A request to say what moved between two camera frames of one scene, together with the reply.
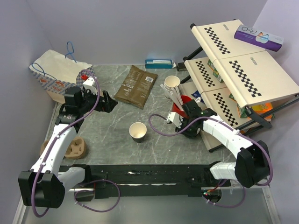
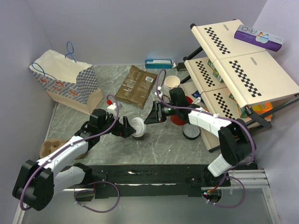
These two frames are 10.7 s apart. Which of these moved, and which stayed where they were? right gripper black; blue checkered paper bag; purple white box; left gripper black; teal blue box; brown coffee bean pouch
Moved: right gripper black; left gripper black
Stayed: brown coffee bean pouch; teal blue box; purple white box; blue checkered paper bag
